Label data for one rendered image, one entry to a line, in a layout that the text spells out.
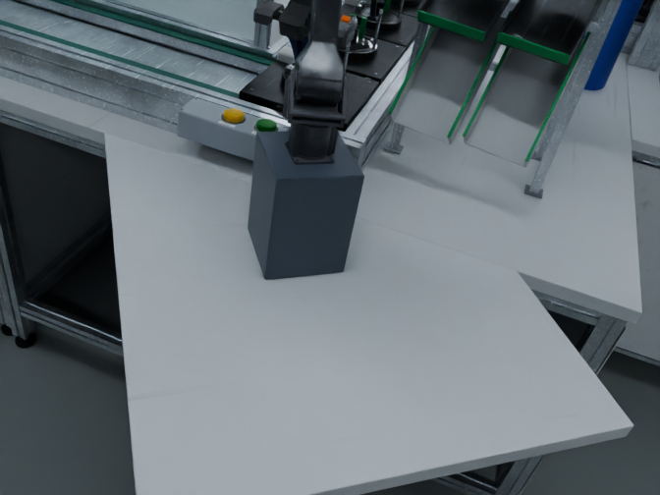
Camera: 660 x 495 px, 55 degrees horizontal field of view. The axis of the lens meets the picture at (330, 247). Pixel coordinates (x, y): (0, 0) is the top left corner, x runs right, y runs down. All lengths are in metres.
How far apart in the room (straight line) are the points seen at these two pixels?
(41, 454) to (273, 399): 1.10
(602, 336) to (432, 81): 0.60
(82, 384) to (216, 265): 1.03
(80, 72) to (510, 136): 0.91
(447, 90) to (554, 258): 0.39
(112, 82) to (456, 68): 0.72
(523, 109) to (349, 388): 0.67
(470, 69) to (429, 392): 0.67
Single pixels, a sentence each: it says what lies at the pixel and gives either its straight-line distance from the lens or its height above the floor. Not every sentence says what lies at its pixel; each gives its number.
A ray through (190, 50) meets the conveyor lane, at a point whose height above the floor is 0.92.
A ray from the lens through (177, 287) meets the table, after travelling 1.04.
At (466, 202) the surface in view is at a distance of 1.37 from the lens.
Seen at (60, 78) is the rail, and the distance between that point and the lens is 1.55.
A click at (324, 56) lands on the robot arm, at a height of 1.21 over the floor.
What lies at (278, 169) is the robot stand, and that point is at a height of 1.06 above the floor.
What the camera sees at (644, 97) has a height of 0.86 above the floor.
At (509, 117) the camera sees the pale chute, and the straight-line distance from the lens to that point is 1.32.
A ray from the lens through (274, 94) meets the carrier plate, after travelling 1.38.
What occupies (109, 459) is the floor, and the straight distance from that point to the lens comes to 1.88.
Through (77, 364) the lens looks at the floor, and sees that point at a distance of 2.09.
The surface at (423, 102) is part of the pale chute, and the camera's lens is 1.32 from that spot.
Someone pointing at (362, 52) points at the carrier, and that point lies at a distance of 1.61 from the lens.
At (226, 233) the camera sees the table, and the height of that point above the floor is 0.86.
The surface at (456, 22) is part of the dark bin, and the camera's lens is 1.26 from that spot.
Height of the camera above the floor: 1.58
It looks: 39 degrees down
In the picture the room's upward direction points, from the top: 11 degrees clockwise
